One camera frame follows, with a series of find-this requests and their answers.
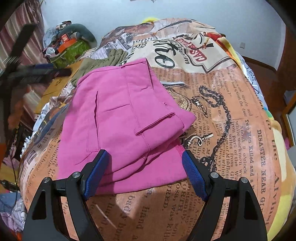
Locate brown cardboard box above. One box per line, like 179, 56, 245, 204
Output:
34, 60, 82, 114

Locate yellow pillow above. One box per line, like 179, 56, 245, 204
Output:
142, 17, 159, 24

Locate olive green folded garment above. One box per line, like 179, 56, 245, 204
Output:
71, 49, 128, 87

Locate grey plush toy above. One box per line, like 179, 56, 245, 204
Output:
57, 24, 97, 48

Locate green patterned bag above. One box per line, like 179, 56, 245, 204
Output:
49, 39, 90, 68

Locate orange box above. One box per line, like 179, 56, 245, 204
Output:
57, 34, 77, 53

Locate pink pants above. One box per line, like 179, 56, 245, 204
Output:
57, 58, 196, 194

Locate striped pink curtain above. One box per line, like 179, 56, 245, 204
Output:
0, 0, 50, 140

